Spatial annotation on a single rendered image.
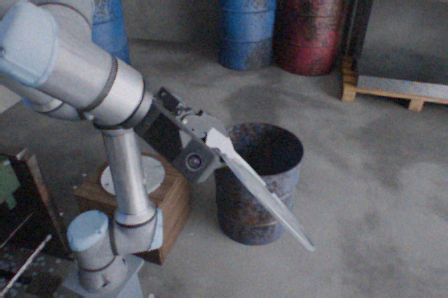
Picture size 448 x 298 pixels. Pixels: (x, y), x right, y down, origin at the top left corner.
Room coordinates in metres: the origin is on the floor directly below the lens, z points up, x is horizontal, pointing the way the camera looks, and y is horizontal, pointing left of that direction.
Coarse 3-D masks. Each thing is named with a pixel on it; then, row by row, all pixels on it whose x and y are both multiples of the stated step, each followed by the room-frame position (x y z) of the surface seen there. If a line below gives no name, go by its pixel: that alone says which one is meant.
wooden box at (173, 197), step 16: (160, 160) 1.32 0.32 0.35; (96, 176) 1.20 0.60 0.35; (176, 176) 1.20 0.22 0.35; (80, 192) 1.09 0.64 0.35; (96, 192) 1.09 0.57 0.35; (160, 192) 1.09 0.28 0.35; (176, 192) 1.16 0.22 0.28; (80, 208) 1.08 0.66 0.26; (96, 208) 1.04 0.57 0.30; (112, 208) 1.02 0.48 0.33; (160, 208) 1.02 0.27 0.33; (176, 208) 1.15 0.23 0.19; (176, 224) 1.13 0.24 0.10; (144, 256) 0.98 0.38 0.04; (160, 256) 0.96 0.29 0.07
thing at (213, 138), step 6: (204, 132) 0.42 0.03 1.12; (210, 132) 0.41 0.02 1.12; (216, 132) 0.42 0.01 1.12; (204, 138) 0.42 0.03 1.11; (210, 138) 0.41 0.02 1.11; (216, 138) 0.42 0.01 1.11; (222, 138) 0.43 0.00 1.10; (228, 138) 0.43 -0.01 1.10; (210, 144) 0.41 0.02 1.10; (216, 144) 0.42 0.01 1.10; (222, 144) 0.43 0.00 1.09; (228, 144) 0.43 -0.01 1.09; (222, 150) 0.43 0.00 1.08; (228, 150) 0.43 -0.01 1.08; (228, 156) 0.43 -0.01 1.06; (234, 156) 0.45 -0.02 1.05
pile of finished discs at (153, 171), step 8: (144, 160) 1.31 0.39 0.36; (152, 160) 1.31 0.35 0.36; (144, 168) 1.25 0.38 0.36; (152, 168) 1.25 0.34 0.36; (160, 168) 1.25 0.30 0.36; (104, 176) 1.19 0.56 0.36; (152, 176) 1.19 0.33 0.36; (160, 176) 1.19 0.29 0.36; (104, 184) 1.14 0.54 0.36; (112, 184) 1.13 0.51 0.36; (152, 184) 1.14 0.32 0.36; (160, 184) 1.15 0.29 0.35; (112, 192) 1.08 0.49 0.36
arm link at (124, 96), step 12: (120, 60) 0.38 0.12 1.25; (120, 72) 0.36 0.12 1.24; (132, 72) 0.37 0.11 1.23; (120, 84) 0.35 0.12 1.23; (132, 84) 0.36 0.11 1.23; (108, 96) 0.33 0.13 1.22; (120, 96) 0.34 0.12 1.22; (132, 96) 0.35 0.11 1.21; (96, 108) 0.33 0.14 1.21; (108, 108) 0.33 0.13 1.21; (120, 108) 0.34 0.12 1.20; (132, 108) 0.35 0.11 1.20; (108, 120) 0.34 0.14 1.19; (120, 120) 0.34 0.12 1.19
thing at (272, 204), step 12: (240, 168) 0.48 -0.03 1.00; (240, 180) 0.38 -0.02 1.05; (252, 180) 0.45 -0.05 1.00; (252, 192) 0.37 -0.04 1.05; (264, 192) 0.43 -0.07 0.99; (264, 204) 0.35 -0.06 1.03; (276, 204) 0.43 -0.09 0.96; (276, 216) 0.34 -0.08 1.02; (288, 216) 0.49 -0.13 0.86; (288, 228) 0.34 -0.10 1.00; (300, 228) 0.47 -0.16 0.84; (300, 240) 0.34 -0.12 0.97
